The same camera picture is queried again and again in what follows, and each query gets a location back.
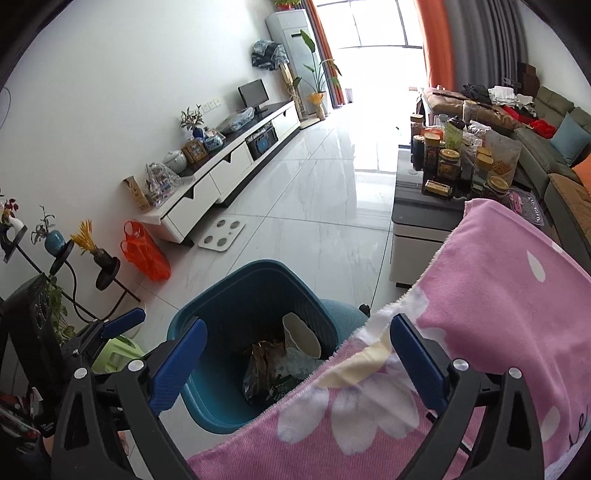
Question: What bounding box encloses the yellow wheat in black vase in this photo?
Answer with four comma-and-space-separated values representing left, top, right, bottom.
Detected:
71, 220, 114, 267

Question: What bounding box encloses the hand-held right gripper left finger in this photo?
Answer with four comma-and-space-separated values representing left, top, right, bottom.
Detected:
52, 318, 209, 480

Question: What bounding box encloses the blue patterned cloth cover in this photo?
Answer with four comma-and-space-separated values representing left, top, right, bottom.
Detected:
251, 39, 290, 71

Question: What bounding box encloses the small potted plant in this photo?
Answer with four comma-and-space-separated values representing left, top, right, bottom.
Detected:
180, 104, 205, 140

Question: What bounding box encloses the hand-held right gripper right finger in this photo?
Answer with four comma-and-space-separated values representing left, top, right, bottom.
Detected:
390, 313, 546, 480

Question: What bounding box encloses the blue round vase with plant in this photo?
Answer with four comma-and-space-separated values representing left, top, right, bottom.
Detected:
30, 205, 66, 254

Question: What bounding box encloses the blue cushion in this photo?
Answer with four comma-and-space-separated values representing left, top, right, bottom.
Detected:
550, 113, 591, 167

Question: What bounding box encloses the orange cushion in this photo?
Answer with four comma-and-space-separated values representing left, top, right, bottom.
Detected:
571, 154, 591, 186

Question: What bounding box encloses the tall green leafy plant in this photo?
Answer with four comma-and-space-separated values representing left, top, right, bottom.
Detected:
291, 30, 343, 97

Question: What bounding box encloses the clear plastic bag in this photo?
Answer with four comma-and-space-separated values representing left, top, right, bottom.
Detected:
216, 106, 255, 135

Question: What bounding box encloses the pink flowered blanket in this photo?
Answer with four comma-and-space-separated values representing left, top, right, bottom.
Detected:
185, 198, 591, 480

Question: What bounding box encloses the teal plastic trash bin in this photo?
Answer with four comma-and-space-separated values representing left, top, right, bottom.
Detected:
167, 259, 341, 435

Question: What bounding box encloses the green sofa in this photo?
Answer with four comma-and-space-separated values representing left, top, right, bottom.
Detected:
422, 85, 591, 260

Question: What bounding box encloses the orange curtain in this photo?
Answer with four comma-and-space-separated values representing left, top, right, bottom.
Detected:
305, 0, 347, 108
416, 0, 459, 90

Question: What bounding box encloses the tan cardboard box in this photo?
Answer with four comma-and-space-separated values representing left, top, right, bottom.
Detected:
123, 175, 153, 212

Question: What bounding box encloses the grey curtain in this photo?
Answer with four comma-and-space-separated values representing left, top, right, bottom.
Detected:
443, 0, 529, 90

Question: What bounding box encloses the white television stand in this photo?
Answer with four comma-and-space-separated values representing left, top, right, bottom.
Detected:
136, 99, 301, 248

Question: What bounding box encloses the white body scale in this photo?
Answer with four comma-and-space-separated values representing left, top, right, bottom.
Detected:
198, 217, 247, 253

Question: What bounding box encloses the white standing air conditioner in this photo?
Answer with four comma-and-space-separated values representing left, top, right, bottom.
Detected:
265, 9, 325, 120

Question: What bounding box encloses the black plant stand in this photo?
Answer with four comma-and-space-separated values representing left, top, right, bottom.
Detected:
0, 222, 141, 321

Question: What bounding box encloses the green plastic stool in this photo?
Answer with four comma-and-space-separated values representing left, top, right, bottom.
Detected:
91, 336, 147, 376

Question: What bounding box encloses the grey coffee table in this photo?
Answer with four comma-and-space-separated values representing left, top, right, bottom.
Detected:
389, 147, 552, 290

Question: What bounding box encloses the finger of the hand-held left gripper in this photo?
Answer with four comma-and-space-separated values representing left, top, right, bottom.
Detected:
99, 308, 147, 338

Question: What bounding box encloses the brown snack wrapper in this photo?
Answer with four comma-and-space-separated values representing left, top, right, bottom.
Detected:
242, 340, 290, 408

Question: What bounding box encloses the pile of clothes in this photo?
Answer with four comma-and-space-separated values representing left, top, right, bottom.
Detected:
461, 83, 555, 139

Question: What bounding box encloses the orange plastic bag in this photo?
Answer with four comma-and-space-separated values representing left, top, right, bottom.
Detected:
120, 220, 172, 282

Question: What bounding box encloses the black monitor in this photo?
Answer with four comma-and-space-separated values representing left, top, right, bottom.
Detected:
237, 79, 270, 114

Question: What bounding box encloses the crushed white paper cup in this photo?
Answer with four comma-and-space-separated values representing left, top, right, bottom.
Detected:
282, 312, 322, 360

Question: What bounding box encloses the white ceramic jar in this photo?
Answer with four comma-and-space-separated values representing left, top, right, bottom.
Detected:
165, 150, 188, 175

